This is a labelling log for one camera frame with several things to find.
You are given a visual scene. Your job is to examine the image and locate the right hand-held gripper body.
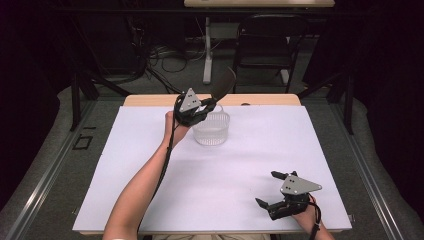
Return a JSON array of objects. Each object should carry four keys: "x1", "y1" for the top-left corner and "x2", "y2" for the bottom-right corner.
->
[{"x1": 267, "y1": 170, "x2": 323, "y2": 221}]

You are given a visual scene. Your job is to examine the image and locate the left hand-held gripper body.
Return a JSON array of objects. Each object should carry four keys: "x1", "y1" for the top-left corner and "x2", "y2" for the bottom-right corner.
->
[{"x1": 173, "y1": 87, "x2": 206, "y2": 128}]

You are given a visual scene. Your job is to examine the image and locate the white plastic basket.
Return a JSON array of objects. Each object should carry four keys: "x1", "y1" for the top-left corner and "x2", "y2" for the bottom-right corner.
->
[{"x1": 191, "y1": 103, "x2": 231, "y2": 147}]

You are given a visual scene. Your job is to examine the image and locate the person's left hand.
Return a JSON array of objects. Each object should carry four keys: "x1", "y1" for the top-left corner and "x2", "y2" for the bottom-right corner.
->
[{"x1": 162, "y1": 110, "x2": 191, "y2": 148}]

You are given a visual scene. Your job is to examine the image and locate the person's right hand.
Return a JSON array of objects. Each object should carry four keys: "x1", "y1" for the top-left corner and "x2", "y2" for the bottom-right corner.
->
[{"x1": 291, "y1": 195, "x2": 322, "y2": 233}]

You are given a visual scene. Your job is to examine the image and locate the white table mat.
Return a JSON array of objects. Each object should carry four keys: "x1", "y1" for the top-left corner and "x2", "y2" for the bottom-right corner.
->
[{"x1": 72, "y1": 104, "x2": 353, "y2": 233}]

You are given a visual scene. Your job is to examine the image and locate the white-legged background desk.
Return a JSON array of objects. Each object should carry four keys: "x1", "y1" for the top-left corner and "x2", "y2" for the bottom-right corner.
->
[{"x1": 183, "y1": 0, "x2": 336, "y2": 85}]

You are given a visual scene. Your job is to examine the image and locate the black folding chair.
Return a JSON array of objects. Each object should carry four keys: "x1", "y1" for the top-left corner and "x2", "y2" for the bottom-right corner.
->
[{"x1": 232, "y1": 13, "x2": 310, "y2": 95}]

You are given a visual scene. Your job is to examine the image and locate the black metal stand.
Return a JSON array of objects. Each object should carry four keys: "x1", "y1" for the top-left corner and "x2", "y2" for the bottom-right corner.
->
[
  {"x1": 69, "y1": 64, "x2": 133, "y2": 132},
  {"x1": 297, "y1": 64, "x2": 355, "y2": 136}
]

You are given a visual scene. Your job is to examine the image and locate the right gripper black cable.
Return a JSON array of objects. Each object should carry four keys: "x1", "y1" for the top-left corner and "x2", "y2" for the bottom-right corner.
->
[{"x1": 307, "y1": 194, "x2": 323, "y2": 240}]

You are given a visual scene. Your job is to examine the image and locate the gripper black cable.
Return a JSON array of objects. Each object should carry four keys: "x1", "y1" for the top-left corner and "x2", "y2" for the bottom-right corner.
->
[
  {"x1": 307, "y1": 194, "x2": 323, "y2": 240},
  {"x1": 136, "y1": 94, "x2": 186, "y2": 234}
]

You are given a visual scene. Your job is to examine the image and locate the bundle of black floor cables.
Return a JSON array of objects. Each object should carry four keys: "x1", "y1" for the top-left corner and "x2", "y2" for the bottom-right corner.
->
[{"x1": 141, "y1": 43, "x2": 189, "y2": 95}]

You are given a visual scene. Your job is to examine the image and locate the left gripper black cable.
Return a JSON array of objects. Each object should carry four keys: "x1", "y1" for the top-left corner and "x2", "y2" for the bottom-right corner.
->
[{"x1": 136, "y1": 94, "x2": 186, "y2": 234}]

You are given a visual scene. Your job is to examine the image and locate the aluminium floor rail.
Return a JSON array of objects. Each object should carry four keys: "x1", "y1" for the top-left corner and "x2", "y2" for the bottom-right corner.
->
[
  {"x1": 329, "y1": 99, "x2": 406, "y2": 240},
  {"x1": 4, "y1": 99, "x2": 98, "y2": 240}
]

